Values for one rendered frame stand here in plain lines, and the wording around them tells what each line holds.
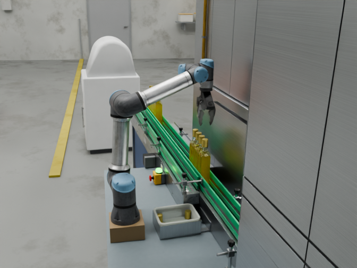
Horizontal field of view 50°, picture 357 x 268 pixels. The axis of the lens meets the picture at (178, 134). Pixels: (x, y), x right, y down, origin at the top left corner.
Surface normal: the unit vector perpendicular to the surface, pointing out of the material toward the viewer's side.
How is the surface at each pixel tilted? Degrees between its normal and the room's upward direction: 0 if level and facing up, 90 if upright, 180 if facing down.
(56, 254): 0
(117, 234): 90
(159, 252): 0
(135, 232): 90
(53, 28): 90
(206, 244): 0
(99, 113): 90
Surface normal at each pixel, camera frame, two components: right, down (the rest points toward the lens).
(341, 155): -0.96, 0.07
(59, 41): 0.19, 0.33
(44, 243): 0.02, -0.94
